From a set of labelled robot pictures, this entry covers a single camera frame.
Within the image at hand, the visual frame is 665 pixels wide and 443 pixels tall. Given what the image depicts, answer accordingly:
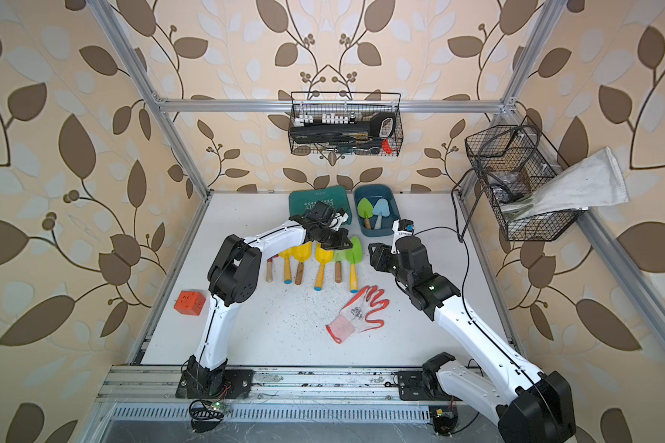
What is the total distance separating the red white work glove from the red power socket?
425mm

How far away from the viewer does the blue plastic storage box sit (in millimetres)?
1087

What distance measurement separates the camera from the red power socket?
855 mm

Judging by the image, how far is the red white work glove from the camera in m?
0.85

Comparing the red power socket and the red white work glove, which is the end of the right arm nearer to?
the red white work glove

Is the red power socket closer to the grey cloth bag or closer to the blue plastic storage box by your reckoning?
the blue plastic storage box

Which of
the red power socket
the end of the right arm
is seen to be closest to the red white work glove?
the end of the right arm

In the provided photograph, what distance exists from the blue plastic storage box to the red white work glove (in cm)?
25
